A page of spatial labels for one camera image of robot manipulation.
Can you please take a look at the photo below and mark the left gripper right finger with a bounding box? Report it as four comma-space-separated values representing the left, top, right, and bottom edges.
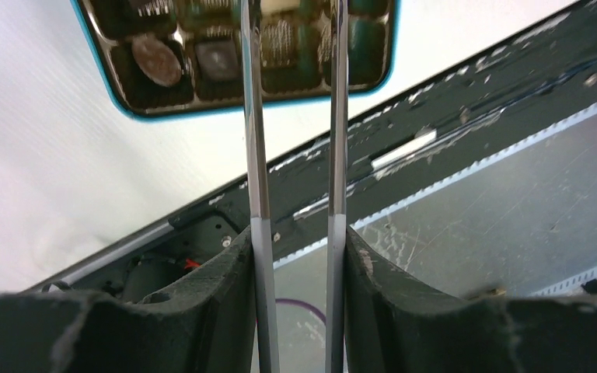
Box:
344, 229, 597, 372

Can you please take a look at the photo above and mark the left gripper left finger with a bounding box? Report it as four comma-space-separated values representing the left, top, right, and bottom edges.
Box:
0, 229, 256, 372

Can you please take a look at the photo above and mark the teal chocolate box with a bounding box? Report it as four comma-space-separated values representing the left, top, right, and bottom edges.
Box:
69, 0, 401, 123

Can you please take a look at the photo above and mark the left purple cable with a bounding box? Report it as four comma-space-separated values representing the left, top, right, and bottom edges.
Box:
275, 298, 327, 326

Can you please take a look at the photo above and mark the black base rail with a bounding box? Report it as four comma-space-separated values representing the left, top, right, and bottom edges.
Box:
26, 1, 597, 292

